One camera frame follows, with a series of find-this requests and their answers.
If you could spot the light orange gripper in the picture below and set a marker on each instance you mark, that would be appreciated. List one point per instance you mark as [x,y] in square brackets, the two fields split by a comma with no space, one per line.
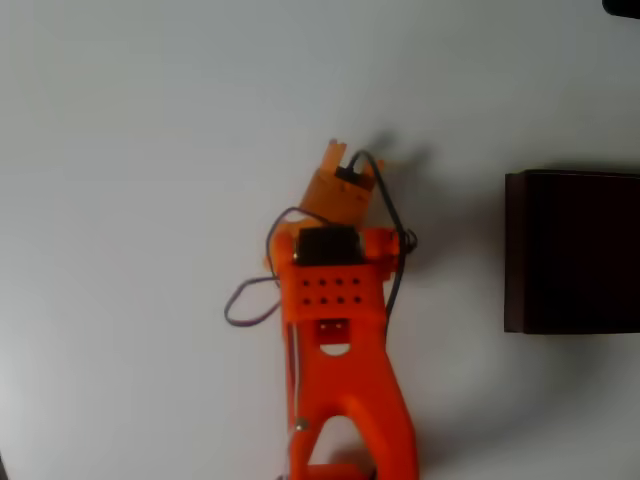
[338,156]

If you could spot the red-orange robot arm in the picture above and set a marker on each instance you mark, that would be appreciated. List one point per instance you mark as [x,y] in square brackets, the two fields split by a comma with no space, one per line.
[340,370]

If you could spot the dark brown open box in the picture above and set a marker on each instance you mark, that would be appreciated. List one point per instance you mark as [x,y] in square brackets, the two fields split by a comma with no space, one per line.
[575,250]

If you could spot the black object at frame corner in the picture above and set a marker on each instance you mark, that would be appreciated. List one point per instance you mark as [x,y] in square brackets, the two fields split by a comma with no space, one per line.
[622,7]

